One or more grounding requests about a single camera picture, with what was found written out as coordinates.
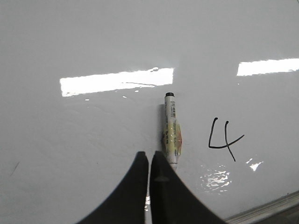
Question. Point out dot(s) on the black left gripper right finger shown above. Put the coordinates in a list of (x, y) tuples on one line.
[(171, 201)]

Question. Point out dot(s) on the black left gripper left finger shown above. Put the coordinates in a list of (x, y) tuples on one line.
[(125, 205)]

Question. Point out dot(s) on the white taped whiteboard marker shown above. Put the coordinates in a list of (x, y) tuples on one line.
[(172, 137)]

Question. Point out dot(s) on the white whiteboard with aluminium frame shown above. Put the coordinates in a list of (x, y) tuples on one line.
[(82, 86)]

